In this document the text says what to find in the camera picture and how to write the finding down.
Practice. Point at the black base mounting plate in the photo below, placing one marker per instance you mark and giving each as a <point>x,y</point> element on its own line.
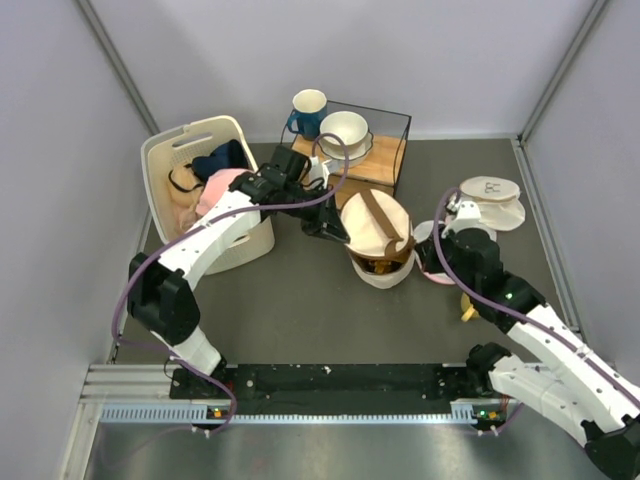
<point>353,389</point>

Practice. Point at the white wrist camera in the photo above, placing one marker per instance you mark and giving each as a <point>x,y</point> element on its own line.
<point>465,214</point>
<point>321,170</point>

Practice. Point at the cream mesh laundry bag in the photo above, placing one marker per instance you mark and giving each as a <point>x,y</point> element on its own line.
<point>498,200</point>

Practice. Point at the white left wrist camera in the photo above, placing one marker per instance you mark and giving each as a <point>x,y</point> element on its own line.
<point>321,170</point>

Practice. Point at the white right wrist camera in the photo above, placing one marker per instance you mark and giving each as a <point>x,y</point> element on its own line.
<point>465,214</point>

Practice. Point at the grey slotted cable duct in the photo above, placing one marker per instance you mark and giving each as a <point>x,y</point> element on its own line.
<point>217,412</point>

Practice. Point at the blue ceramic mug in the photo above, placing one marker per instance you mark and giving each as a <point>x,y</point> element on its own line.
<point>309,110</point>

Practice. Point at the yellow mug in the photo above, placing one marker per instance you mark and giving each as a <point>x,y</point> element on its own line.
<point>467,309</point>

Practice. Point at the white ceramic bowl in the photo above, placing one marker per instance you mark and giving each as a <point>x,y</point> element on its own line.
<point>349,126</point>

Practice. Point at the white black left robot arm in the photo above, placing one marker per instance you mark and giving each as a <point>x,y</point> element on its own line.
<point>160,291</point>

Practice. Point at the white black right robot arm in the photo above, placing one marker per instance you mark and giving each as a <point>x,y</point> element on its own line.
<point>576,389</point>

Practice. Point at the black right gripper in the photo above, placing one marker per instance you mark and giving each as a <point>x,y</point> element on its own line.
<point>428,253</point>

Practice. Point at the pink trimmed mesh bag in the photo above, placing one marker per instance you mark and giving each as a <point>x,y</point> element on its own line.
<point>421,233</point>

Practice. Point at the black wire wooden shelf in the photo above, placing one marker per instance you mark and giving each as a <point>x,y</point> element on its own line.
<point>376,161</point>

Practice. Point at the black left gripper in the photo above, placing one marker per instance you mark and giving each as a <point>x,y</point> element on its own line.
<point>325,221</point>

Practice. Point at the cream plastic laundry basket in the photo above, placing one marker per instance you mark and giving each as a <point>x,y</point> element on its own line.
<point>166,150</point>

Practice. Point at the pink bra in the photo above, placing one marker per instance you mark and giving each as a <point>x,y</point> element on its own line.
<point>215,187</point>

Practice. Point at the navy blue bra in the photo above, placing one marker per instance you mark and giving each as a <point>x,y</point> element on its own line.
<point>229,155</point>

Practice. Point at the mustard yellow bra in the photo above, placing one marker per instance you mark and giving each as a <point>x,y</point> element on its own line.
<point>379,266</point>

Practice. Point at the beige bra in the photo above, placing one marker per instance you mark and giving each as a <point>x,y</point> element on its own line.
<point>185,189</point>

